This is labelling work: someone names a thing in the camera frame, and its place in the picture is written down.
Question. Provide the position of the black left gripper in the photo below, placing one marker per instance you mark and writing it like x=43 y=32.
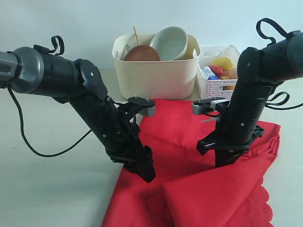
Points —
x=117 y=130

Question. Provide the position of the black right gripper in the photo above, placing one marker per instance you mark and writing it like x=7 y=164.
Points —
x=237 y=127

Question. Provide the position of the red table cloth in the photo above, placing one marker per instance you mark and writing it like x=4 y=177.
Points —
x=189 y=191

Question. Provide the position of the yellow cheese wedge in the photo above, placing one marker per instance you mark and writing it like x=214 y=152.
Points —
x=229 y=83

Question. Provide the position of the red sausage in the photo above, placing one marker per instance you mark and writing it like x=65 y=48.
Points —
x=217 y=70

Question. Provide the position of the blue white milk carton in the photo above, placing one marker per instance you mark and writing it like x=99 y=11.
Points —
x=208 y=74

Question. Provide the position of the yellow lemon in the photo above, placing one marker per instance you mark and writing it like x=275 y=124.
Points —
x=223 y=62

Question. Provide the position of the stainless steel cup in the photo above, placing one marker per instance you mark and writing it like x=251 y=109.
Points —
x=195 y=53

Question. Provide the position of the brown wooden plate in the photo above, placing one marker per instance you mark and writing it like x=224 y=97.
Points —
x=142 y=53

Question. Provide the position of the pale green ceramic bowl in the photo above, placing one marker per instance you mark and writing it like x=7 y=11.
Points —
x=170 y=43

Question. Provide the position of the wooden chopstick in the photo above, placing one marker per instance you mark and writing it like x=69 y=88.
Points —
x=136 y=35

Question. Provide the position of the metal table knife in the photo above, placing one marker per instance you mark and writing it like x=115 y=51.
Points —
x=126 y=50

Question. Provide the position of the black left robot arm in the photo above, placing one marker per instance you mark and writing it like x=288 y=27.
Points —
x=34 y=71

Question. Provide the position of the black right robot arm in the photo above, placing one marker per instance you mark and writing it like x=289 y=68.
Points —
x=259 y=73

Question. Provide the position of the white perforated plastic basket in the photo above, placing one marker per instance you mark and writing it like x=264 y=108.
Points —
x=211 y=88

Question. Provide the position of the cream plastic tub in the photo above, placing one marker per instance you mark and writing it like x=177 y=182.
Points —
x=155 y=79

